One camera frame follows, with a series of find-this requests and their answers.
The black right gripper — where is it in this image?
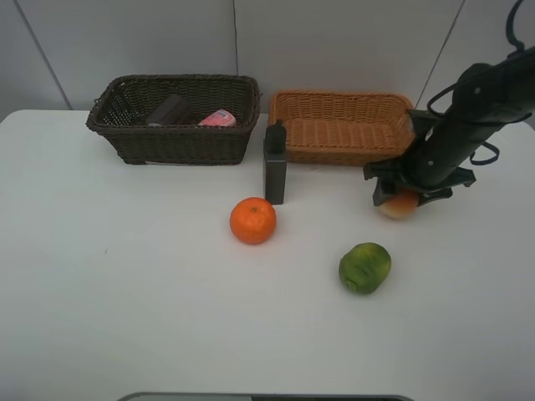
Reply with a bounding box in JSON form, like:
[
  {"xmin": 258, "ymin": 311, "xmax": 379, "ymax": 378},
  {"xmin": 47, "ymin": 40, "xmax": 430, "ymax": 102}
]
[{"xmin": 363, "ymin": 157, "xmax": 476, "ymax": 207}]

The light orange wicker basket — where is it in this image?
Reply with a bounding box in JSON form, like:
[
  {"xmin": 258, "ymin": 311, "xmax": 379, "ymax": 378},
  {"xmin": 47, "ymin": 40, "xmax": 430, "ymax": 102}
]
[{"xmin": 269, "ymin": 89, "xmax": 415, "ymax": 166}]

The green citrus fruit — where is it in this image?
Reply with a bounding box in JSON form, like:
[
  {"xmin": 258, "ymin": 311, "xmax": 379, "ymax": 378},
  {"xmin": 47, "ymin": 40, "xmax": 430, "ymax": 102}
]
[{"xmin": 339, "ymin": 242, "xmax": 392, "ymax": 295}]

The orange mandarin fruit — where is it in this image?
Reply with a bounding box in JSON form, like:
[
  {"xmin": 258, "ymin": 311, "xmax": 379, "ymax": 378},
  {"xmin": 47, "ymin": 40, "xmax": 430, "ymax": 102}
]
[{"xmin": 229, "ymin": 197, "xmax": 277, "ymax": 245}]

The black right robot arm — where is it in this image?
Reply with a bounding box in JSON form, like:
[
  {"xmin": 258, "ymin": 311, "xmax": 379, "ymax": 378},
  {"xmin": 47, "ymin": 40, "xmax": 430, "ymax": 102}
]
[{"xmin": 364, "ymin": 48, "xmax": 534, "ymax": 206}]

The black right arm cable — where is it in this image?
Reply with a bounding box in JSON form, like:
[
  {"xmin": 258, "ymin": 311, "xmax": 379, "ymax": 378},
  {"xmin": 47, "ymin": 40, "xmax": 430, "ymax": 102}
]
[{"xmin": 425, "ymin": 0, "xmax": 535, "ymax": 166}]

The translucent purple plastic cup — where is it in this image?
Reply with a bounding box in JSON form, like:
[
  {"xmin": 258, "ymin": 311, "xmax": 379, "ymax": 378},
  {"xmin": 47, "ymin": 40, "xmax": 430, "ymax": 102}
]
[{"xmin": 145, "ymin": 94, "xmax": 191, "ymax": 127}]

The red yellow peach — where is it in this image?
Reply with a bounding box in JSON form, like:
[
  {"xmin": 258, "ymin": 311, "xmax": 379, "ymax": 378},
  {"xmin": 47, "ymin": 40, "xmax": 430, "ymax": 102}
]
[{"xmin": 379, "ymin": 189, "xmax": 419, "ymax": 220}]

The pink lotion bottle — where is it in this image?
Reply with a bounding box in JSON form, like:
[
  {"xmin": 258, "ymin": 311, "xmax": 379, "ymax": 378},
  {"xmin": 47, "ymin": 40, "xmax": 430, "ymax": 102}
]
[{"xmin": 198, "ymin": 109, "xmax": 237, "ymax": 127}]

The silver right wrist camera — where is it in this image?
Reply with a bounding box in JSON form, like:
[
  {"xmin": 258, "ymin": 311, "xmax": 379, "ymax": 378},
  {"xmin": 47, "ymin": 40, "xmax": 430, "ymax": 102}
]
[{"xmin": 408, "ymin": 109, "xmax": 438, "ymax": 140}]

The dark brown wicker basket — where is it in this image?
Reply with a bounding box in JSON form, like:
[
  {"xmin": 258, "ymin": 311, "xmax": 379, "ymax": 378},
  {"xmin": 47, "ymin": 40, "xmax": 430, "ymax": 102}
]
[{"xmin": 86, "ymin": 74, "xmax": 260, "ymax": 165}]

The dark grey pump bottle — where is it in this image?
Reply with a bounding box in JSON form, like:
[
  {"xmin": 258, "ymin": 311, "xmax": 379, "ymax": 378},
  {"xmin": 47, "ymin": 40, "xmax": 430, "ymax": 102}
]
[{"xmin": 263, "ymin": 119, "xmax": 288, "ymax": 206}]

